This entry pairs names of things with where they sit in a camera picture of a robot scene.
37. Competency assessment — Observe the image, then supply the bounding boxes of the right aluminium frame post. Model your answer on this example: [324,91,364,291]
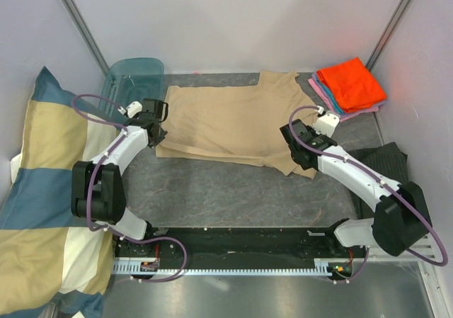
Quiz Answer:
[365,0,413,72]

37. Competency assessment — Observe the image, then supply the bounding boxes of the aluminium floor rails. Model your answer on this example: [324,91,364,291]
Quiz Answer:
[410,235,442,261]

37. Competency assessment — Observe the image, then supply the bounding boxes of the blue beige striped pillow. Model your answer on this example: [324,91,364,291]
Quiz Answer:
[1,69,117,317]

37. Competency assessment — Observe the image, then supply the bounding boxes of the orange folded t shirt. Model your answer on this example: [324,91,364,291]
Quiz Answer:
[316,57,387,113]

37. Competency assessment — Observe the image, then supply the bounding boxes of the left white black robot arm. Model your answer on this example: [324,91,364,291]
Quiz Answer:
[71,96,169,256]

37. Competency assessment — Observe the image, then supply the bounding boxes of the dark striped folded garment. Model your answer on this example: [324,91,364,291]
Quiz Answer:
[348,142,409,220]

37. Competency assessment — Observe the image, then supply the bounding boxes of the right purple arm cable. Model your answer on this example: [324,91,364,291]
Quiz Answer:
[288,105,449,285]

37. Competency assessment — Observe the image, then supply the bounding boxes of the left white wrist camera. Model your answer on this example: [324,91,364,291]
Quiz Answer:
[117,101,142,118]

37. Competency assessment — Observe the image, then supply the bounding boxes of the pink folded t shirt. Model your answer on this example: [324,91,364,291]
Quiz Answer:
[308,78,379,122]

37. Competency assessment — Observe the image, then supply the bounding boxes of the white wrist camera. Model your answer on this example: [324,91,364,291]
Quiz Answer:
[117,101,142,118]
[312,106,340,138]

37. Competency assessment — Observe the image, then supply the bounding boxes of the beige t shirt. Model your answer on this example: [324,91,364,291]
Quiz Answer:
[156,71,316,179]

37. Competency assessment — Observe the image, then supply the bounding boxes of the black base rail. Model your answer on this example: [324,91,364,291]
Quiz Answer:
[115,227,365,270]

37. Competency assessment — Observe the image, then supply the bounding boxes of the left aluminium frame post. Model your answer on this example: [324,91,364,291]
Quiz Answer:
[60,0,110,76]

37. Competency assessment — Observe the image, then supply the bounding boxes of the aluminium frame post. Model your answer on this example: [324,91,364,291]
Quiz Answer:
[365,0,413,72]
[60,0,110,76]

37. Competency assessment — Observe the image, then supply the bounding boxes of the white slotted cable duct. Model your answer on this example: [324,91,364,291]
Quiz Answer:
[111,258,352,277]

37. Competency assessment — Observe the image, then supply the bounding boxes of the blue plastic bin lid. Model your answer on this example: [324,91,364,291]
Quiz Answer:
[101,57,164,108]

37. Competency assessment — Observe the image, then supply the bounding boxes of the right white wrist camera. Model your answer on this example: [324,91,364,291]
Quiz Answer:
[312,106,340,138]

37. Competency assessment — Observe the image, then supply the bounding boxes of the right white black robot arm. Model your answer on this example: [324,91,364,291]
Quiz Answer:
[280,120,430,257]

